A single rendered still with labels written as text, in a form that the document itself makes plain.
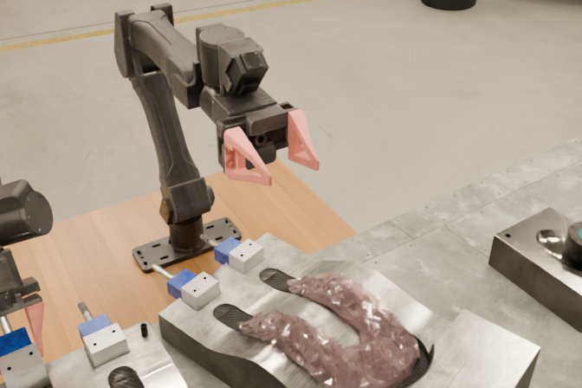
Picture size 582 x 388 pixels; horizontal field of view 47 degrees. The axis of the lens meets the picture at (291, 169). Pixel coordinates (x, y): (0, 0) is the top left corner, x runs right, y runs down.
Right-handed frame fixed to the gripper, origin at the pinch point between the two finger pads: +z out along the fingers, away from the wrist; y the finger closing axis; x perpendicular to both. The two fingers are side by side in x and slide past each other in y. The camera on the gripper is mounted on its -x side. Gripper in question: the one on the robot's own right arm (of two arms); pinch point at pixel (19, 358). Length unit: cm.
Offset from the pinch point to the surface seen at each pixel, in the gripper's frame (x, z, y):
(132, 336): 2.2, 4.2, 14.8
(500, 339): -25, 19, 57
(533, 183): 9, 12, 106
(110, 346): -1.2, 3.2, 11.0
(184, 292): 7.2, 2.5, 25.4
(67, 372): 1.1, 4.7, 4.9
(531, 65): 177, 5, 303
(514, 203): 6, 13, 96
